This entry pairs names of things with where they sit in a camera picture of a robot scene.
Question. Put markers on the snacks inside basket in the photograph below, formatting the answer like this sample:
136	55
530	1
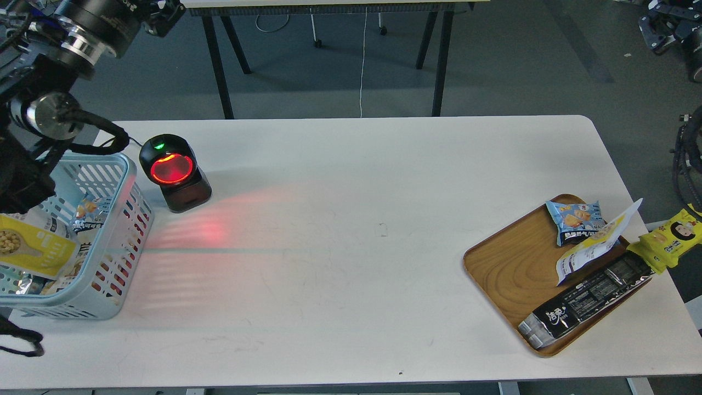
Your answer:
87	219

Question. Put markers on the wooden tray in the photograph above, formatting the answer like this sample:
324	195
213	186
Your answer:
515	269

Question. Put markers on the light blue plastic basket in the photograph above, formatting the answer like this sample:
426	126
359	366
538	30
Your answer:
99	289

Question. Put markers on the yellow snack bag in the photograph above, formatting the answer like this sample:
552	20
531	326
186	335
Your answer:
662	247

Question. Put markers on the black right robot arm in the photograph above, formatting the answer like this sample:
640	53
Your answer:
666	23

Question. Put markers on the black barcode scanner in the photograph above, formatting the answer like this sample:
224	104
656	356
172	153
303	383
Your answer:
169	162

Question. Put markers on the black legged background table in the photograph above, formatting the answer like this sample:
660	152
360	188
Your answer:
323	66

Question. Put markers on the long black snack package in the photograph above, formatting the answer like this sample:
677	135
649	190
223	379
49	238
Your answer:
579	303

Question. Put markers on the blue snack packet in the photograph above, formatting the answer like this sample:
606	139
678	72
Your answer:
575	222

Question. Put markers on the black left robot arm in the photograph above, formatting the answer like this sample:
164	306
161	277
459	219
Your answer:
41	120

